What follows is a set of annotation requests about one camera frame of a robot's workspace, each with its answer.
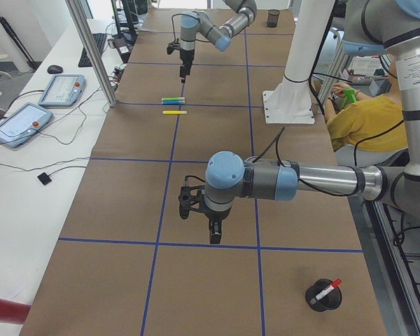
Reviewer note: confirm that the blue tape line lengthwise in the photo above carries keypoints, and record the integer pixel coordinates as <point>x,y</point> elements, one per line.
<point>158,240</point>

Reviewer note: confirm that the green highlighter pen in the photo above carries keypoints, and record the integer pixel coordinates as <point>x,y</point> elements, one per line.
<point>173,99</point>

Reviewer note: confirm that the blue teach pendant near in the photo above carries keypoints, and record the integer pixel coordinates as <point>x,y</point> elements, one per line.
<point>19,127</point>

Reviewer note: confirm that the blue teach pendant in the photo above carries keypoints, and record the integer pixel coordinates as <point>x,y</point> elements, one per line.
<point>63,90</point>
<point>19,127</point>

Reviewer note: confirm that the blue tape line crosswise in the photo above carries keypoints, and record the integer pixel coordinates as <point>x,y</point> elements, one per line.
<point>186,104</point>

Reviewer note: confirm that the black computer mouse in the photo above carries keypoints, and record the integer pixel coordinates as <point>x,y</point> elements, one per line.
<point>55,69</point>

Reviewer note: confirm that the red bottle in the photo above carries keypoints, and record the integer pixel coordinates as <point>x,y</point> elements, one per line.
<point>13,312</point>

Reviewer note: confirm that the green clamp tool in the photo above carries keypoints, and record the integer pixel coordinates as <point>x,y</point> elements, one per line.
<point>349,97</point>

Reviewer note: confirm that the person in yellow shirt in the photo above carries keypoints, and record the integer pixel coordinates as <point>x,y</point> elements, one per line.
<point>368,123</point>

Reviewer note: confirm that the small black sensor pad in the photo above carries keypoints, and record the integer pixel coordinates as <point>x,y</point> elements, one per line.
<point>44,178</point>

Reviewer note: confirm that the black mesh cup near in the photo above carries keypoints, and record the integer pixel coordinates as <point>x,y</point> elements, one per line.
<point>272,18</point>

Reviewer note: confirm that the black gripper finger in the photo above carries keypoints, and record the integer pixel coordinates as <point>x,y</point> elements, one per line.
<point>214,232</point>
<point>184,71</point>

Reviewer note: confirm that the yellow highlighter pen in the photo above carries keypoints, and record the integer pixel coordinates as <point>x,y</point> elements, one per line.
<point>174,112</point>

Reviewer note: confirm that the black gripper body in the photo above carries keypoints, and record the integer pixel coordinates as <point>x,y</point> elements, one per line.
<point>185,57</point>
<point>215,215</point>

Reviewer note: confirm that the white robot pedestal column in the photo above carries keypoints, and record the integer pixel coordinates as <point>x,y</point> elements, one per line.
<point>290,102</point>

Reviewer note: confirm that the grey aluminium frame post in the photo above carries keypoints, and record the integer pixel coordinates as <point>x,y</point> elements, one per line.
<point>79,19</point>

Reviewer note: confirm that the blue teach pendant far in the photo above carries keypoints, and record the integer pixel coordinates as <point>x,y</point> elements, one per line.
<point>63,90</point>

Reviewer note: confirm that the red white marker pen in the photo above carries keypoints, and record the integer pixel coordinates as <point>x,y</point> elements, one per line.
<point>329,288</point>

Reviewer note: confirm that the blue highlighter pen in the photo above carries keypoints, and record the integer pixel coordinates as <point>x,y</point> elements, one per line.
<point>173,102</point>

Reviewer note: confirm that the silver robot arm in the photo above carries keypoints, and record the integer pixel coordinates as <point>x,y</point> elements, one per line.
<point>372,28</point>
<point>199,22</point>

